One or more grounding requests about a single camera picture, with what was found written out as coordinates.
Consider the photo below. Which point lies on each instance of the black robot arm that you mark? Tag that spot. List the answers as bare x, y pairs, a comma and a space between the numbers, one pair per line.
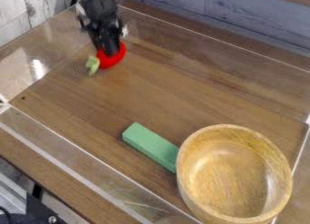
98, 10

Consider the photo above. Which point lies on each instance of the clear acrylic front wall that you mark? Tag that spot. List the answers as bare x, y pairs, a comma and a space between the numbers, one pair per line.
100, 193

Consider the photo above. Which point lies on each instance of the clear acrylic left wall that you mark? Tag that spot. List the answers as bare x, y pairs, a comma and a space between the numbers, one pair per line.
56, 42

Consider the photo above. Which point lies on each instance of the green rectangular block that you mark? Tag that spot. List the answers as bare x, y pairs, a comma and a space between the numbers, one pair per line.
153, 145

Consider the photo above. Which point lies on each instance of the wooden bowl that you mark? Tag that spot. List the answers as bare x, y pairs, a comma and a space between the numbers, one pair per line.
233, 176

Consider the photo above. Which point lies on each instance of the black clamp with screw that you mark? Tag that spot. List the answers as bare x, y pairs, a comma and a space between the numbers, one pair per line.
20, 208

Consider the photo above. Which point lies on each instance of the clear acrylic wall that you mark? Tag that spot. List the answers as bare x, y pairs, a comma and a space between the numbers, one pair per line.
56, 42
257, 78
100, 193

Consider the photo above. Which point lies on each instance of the red plush strawberry toy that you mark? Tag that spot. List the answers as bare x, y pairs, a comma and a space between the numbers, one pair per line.
100, 61

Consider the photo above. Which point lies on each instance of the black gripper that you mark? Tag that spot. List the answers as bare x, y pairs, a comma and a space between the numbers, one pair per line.
109, 38

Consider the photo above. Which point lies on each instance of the clear acrylic back wall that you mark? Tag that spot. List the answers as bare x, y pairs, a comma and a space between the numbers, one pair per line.
257, 78

